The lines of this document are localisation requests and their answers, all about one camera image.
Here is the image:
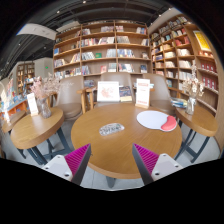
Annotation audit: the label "colourful book stack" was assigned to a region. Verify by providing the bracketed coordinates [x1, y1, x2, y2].
[170, 97, 188, 109]

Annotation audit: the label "round wooden side table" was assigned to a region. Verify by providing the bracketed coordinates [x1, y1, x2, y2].
[174, 104, 219, 164]
[10, 107, 73, 166]
[0, 109, 27, 159]

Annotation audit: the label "transparent computer mouse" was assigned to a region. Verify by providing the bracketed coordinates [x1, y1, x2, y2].
[99, 122, 125, 137]

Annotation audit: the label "white framed picture board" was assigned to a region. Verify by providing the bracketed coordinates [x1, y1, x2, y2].
[96, 81, 121, 103]

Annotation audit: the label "curved wooden bookshelf unit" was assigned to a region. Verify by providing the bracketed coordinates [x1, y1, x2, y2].
[148, 14, 221, 116]

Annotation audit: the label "white mouse pad red rest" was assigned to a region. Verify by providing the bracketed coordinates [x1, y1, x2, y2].
[136, 110, 178, 133]

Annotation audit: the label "beige upholstered armchair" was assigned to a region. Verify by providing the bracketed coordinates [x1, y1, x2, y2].
[143, 73, 178, 116]
[77, 72, 136, 109]
[54, 75, 84, 121]

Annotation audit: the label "wide wooden bookshelf unit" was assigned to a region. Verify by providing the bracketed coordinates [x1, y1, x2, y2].
[52, 19, 151, 81]

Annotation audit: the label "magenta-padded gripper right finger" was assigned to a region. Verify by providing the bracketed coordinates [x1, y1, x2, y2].
[131, 143, 184, 186]

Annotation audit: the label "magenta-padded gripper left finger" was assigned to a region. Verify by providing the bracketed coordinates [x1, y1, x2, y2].
[41, 143, 92, 186]

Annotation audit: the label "glass vase white dried flowers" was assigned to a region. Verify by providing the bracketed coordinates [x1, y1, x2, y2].
[181, 59, 205, 116]

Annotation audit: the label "glass vase pink dried flowers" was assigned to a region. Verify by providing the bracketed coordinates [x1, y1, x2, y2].
[30, 73, 63, 119]

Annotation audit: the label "low book display stand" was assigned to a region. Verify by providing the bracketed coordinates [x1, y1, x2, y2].
[0, 78, 29, 116]

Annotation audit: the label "white red standing sign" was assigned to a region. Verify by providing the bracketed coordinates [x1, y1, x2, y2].
[134, 78, 151, 109]

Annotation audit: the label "dark cover book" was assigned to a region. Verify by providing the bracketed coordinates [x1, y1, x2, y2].
[119, 85, 133, 102]

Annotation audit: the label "small distant bookshelf unit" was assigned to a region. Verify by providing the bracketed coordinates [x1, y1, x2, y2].
[15, 61, 36, 94]

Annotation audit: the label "small white table sign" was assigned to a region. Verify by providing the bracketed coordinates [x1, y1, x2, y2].
[26, 92, 39, 117]

